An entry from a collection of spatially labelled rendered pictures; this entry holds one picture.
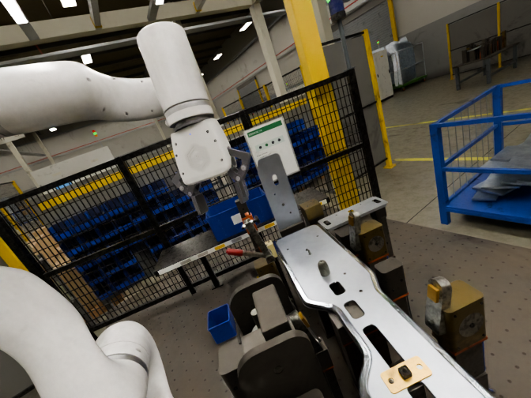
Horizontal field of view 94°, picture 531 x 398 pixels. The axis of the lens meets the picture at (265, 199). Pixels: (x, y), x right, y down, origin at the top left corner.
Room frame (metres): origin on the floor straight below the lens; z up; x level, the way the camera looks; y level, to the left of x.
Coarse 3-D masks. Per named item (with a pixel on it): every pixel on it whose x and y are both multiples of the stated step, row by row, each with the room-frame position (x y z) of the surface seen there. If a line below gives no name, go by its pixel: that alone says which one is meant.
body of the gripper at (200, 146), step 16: (176, 128) 0.46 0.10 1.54; (192, 128) 0.46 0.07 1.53; (208, 128) 0.45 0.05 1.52; (176, 144) 0.49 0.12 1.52; (192, 144) 0.46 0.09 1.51; (208, 144) 0.45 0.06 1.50; (224, 144) 0.45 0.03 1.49; (176, 160) 0.47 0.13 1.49; (192, 160) 0.46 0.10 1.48; (208, 160) 0.44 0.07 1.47; (224, 160) 0.43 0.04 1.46; (192, 176) 0.45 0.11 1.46; (208, 176) 0.44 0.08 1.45
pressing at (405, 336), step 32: (288, 256) 0.80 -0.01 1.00; (320, 256) 0.73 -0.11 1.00; (352, 256) 0.67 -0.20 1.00; (320, 288) 0.58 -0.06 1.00; (352, 288) 0.54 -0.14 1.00; (352, 320) 0.45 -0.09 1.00; (384, 320) 0.42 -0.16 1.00; (416, 352) 0.33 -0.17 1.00; (384, 384) 0.30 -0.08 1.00; (448, 384) 0.27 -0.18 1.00
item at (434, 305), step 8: (432, 280) 0.38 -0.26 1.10; (440, 280) 0.37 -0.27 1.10; (432, 288) 0.37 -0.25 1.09; (440, 288) 0.36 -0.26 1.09; (448, 288) 0.36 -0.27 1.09; (432, 296) 0.37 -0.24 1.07; (440, 296) 0.36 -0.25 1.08; (448, 296) 0.36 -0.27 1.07; (432, 304) 0.38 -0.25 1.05; (440, 304) 0.36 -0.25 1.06; (448, 304) 0.36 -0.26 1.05; (432, 312) 0.37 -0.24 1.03; (440, 312) 0.36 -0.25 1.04; (432, 320) 0.37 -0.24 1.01; (440, 320) 0.35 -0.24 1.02; (432, 328) 0.37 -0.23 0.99; (440, 328) 0.35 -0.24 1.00
